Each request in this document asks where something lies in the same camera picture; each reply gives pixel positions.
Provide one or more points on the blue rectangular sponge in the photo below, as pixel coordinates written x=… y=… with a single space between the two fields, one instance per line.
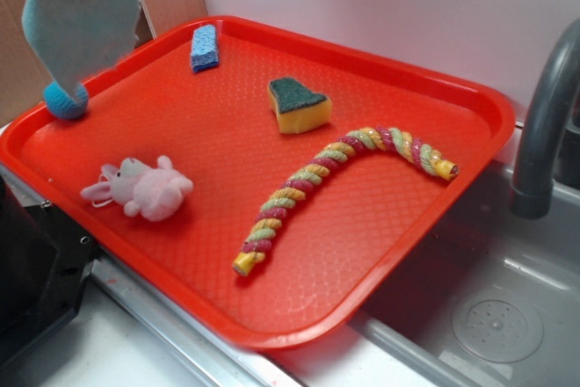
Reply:
x=204 y=48

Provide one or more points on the brown cardboard panel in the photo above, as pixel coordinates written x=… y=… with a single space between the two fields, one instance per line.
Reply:
x=23 y=75

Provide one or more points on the blue knitted ball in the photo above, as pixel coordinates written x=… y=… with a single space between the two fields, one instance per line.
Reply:
x=63 y=106

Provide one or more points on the pink plush bunny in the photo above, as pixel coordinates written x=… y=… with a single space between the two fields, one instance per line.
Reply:
x=152 y=193

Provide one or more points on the green and yellow scrub sponge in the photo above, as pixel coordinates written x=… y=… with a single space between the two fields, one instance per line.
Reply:
x=297 y=109

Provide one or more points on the red plastic tray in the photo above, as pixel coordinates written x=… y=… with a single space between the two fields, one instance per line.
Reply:
x=218 y=128

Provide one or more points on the light blue microfiber cloth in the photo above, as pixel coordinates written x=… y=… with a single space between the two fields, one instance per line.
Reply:
x=75 y=39

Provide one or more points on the twisted multicolour rope toy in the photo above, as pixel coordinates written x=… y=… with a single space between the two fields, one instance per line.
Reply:
x=327 y=161

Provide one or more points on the dark grey faucet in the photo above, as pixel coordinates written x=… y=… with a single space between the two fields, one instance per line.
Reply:
x=548 y=149

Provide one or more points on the grey sink basin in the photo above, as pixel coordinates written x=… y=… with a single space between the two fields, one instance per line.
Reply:
x=485 y=299

